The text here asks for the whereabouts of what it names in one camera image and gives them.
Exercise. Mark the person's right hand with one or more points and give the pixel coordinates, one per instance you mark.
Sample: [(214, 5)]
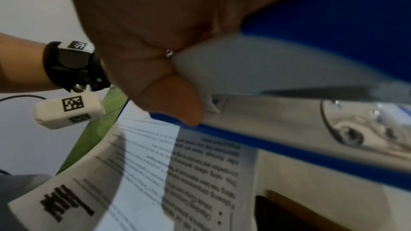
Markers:
[(144, 22)]

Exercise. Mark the printed paper bundle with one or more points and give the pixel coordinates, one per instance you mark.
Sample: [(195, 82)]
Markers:
[(144, 169)]

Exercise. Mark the blue white stapler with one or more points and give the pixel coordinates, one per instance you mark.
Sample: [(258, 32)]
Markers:
[(337, 22)]

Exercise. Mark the person's left forearm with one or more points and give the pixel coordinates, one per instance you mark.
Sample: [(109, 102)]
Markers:
[(22, 65)]

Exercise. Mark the person's grey trousers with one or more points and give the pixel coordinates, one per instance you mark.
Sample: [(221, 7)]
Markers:
[(16, 194)]

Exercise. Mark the white printed banner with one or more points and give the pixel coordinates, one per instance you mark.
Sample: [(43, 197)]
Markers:
[(29, 9)]

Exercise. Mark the green leaf print mat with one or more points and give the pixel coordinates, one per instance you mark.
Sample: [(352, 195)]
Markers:
[(96, 128)]

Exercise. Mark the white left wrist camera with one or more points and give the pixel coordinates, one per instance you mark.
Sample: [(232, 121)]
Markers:
[(51, 116)]

